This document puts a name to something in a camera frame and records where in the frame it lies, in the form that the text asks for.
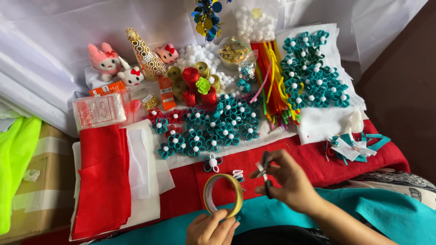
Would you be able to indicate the pile of white pompoms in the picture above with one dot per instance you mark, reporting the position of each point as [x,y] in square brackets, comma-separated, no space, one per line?
[199,54]

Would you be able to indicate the stack of white felt sheets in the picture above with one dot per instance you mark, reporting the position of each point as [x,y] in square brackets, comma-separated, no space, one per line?
[143,170]

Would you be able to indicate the white glue nozzle cap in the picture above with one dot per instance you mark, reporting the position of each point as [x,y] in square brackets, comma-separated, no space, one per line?
[276,130]

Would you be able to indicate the yellow tape roll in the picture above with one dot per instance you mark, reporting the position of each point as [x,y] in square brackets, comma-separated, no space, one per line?
[238,194]

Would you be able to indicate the person's black clothing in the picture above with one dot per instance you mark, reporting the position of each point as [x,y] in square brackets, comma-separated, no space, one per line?
[276,236]

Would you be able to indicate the green felt flower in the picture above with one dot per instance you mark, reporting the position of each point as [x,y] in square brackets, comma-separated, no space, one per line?
[203,85]

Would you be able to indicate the red ribbon roll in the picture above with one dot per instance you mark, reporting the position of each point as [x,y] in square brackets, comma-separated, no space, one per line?
[209,98]
[189,98]
[190,77]

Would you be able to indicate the white backdrop cloth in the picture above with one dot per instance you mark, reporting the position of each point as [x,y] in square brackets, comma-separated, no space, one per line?
[51,40]

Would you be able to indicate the pink bunny plush toy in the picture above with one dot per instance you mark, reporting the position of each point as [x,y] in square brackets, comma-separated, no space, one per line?
[104,61]

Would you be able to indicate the gold ribbon roll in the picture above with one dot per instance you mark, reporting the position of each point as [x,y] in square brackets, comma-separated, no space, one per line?
[214,83]
[179,90]
[201,68]
[174,74]

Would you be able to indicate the clear bag with red print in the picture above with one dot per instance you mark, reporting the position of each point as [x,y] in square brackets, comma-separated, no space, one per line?
[98,110]

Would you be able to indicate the person's left hand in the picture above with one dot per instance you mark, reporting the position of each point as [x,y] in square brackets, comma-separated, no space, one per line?
[207,231]

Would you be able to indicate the white bunny plush toy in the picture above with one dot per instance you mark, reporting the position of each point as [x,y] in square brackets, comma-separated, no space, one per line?
[131,76]

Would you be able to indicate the person's right hand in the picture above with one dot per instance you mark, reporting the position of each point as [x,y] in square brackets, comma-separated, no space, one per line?
[294,183]

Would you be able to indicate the bundle of coloured pipe cleaners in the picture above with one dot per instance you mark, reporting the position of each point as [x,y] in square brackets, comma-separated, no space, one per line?
[272,81]

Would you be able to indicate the taped cardboard box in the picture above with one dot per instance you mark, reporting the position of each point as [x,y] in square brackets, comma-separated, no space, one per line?
[47,190]

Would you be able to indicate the small bag of gold trinkets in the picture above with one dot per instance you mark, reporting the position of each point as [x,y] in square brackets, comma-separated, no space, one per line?
[146,100]

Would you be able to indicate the black white patterned fabric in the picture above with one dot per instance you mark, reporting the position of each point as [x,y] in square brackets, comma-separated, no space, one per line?
[402,185]

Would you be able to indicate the black scissors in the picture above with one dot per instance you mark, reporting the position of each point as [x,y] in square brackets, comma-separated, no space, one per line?
[268,186]

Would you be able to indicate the orange cardboard box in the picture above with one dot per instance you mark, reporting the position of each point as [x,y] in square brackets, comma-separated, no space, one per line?
[167,93]
[107,89]

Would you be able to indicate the teal felt sheet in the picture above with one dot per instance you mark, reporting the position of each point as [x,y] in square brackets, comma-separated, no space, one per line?
[381,211]

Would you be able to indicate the teal flower with white pompom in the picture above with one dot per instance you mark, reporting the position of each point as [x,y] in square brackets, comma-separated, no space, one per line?
[213,162]

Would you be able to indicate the heap of teal felt flowers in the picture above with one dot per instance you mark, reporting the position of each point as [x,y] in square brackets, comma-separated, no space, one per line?
[218,126]

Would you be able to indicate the red felt table cloth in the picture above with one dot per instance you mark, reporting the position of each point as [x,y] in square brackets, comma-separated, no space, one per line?
[306,156]

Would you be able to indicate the white glue bottle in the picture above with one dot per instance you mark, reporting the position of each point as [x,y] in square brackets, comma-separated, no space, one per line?
[357,122]

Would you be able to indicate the large white felt sheet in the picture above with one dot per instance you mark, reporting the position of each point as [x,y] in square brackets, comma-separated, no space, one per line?
[323,122]

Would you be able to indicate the red felt flower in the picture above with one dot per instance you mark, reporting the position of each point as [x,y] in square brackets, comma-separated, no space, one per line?
[155,115]
[173,131]
[176,116]

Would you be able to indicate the teal flowers on white felt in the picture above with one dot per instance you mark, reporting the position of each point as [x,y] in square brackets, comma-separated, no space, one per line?
[315,80]

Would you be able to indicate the neon yellow cloth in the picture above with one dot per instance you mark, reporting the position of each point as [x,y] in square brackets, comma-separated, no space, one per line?
[17,163]

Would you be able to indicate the pink cat plush toy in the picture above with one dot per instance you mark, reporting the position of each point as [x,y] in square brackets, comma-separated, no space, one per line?
[167,53]

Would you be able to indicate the stack of red felt sheets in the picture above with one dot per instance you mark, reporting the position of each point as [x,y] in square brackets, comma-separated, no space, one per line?
[102,183]

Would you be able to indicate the blue gold sequin garland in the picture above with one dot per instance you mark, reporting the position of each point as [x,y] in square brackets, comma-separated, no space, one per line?
[206,20]

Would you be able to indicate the small white felt loop piece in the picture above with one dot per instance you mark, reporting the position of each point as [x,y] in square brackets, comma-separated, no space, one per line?
[238,176]

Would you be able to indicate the gold patterned paper cone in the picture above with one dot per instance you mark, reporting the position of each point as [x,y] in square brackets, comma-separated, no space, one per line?
[148,58]

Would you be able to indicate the small bag of silver sequins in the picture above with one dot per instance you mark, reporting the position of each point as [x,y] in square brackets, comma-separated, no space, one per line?
[247,71]

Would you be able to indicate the pile of felt scraps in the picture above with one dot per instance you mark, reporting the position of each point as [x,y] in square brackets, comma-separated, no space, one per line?
[354,148]

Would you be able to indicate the bag of white pompoms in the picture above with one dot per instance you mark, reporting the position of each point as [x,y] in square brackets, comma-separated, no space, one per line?
[255,23]

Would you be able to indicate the clear tub of gold sequins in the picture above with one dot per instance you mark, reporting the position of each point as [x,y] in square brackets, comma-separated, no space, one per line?
[233,52]

